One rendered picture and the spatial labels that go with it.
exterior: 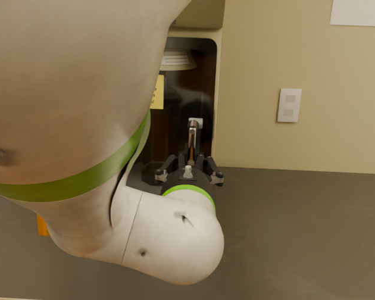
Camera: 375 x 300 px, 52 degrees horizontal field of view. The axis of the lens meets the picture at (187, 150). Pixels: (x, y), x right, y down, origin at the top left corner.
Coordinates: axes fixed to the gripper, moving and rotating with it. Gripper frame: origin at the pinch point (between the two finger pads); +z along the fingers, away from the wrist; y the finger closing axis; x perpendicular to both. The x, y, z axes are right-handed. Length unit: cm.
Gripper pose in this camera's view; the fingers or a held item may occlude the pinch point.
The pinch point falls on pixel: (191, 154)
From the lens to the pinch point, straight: 84.1
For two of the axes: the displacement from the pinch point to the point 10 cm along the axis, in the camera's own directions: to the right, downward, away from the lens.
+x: -0.4, 9.4, 3.3
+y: -10.0, -0.5, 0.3
